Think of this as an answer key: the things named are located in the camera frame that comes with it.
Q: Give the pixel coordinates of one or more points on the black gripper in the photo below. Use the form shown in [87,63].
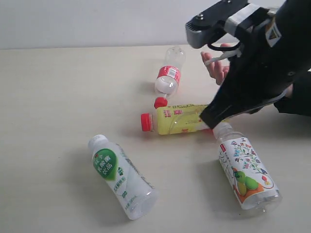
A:
[275,50]

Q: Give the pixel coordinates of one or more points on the floral label clear bottle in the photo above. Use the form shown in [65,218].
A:
[249,179]

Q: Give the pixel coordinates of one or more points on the person's open hand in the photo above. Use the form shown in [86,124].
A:
[218,72]

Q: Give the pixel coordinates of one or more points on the green label white bottle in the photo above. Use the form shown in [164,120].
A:
[135,194]

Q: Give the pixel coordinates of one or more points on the yellow label bottle red cap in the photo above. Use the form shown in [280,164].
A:
[174,119]

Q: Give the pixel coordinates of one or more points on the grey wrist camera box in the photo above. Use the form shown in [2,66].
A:
[207,27]

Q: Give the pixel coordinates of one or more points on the clear bottle red label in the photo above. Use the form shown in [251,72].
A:
[169,75]

